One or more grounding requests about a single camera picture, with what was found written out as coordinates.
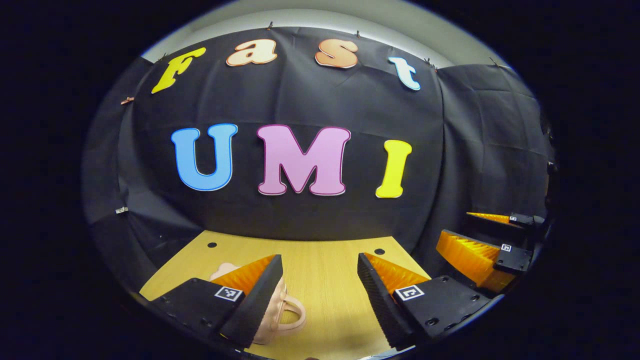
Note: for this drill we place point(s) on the silver cloth clip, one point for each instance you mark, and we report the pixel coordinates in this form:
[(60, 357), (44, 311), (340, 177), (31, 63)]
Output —
[(121, 210)]

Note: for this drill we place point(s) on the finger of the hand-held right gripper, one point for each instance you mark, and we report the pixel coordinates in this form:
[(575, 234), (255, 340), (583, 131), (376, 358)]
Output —
[(520, 220), (470, 257)]

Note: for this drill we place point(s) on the orange cloth clip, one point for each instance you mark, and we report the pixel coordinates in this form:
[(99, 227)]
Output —
[(127, 100)]

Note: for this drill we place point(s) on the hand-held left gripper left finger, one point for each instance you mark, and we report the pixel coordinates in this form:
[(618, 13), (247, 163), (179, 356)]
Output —
[(260, 295)]

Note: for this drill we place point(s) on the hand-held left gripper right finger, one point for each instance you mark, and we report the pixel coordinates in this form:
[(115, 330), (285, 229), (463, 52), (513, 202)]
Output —
[(380, 300)]

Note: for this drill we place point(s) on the beige pink suitcase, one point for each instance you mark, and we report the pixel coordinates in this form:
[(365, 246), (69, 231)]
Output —
[(275, 315)]

